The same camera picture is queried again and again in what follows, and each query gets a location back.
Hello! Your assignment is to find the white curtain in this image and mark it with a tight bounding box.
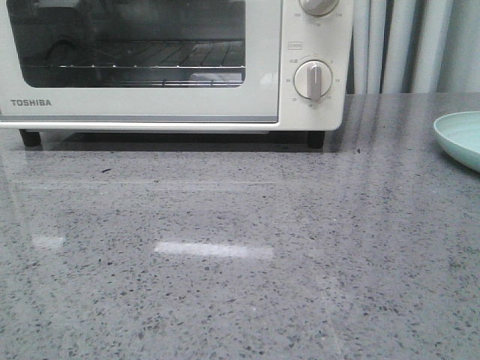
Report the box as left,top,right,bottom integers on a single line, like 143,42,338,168
347,1,479,95

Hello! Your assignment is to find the upper temperature knob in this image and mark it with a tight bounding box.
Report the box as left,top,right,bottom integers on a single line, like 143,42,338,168
298,0,339,17

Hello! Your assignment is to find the wire oven rack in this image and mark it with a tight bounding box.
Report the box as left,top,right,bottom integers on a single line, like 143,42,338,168
21,40,246,88

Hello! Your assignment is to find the mint green plate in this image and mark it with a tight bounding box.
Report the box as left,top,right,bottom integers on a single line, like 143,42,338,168
433,111,479,173

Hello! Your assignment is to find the oven glass door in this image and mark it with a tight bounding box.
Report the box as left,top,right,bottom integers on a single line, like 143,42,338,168
1,1,282,122

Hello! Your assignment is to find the white Toshiba toaster oven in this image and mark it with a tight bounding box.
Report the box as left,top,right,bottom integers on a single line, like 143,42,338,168
1,1,354,148

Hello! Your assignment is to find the lower timer knob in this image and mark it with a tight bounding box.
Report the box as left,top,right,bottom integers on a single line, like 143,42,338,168
293,60,333,101

